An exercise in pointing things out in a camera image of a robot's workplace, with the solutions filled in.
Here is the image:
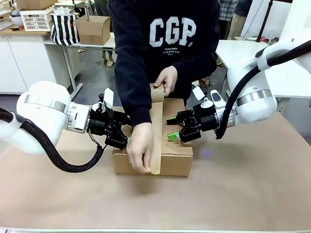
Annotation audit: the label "bystander in beige trousers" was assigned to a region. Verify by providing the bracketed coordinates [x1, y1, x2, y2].
[227, 0, 253, 41]

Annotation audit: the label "bystander in plaid shirt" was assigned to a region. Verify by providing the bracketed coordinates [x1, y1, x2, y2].
[218, 0, 238, 21]

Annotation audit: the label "white bowl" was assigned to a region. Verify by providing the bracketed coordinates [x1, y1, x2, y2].
[9, 15, 25, 27]

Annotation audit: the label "brown carton on shelf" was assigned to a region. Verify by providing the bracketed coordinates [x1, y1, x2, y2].
[16, 0, 59, 10]

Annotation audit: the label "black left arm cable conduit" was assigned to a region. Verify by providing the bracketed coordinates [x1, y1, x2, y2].
[0, 108, 109, 173]

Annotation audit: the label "brown kraft paper tape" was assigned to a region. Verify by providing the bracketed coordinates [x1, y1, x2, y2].
[148, 83, 166, 175]

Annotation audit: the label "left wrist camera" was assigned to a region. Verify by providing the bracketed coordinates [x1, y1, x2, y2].
[97, 88, 114, 114]

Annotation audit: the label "white desk with metal legs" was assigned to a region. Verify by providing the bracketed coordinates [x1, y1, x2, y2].
[215, 38, 311, 99]

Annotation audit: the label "white slotted storage basket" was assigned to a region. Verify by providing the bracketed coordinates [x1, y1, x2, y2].
[19, 9, 53, 32]

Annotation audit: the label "person's left hand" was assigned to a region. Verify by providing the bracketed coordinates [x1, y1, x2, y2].
[154, 66, 177, 97]

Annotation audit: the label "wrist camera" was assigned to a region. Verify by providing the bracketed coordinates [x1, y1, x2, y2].
[97, 88, 114, 114]
[192, 86, 216, 109]

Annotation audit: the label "person's right forearm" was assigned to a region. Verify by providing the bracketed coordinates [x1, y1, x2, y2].
[114, 63, 153, 129]

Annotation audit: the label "brown cardboard shipping box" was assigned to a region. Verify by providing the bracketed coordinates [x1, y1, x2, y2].
[112, 98, 194, 177]

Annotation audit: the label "person in black CGP sweatshirt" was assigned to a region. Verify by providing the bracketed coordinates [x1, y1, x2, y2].
[106, 0, 221, 129]

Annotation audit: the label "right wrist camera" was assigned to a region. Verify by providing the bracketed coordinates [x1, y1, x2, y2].
[192, 86, 216, 109]

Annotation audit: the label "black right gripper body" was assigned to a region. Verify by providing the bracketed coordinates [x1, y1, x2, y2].
[191, 106, 220, 141]

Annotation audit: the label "person's right hand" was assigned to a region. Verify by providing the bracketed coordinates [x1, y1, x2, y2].
[126, 121, 155, 173]

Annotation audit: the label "white board panel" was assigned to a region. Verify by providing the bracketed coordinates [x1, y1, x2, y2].
[240, 0, 292, 39]

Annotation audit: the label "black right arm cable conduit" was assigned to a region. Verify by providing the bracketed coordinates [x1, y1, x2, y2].
[213, 40, 311, 140]

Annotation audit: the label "open brown carton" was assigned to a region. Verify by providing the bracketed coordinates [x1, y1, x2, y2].
[75, 15, 111, 46]

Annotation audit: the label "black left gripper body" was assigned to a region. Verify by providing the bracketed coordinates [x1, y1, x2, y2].
[87, 106, 127, 149]

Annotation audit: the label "cardboard scraps on floor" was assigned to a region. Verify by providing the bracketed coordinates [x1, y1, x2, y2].
[193, 77, 216, 88]

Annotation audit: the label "black white striped bag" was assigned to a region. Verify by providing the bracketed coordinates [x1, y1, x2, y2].
[50, 8, 80, 46]

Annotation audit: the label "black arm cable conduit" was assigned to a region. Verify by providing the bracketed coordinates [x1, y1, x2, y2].
[213, 40, 311, 140]
[0, 108, 109, 173]

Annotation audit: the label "person's left forearm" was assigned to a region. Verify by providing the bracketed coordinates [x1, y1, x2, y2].
[170, 47, 218, 80]

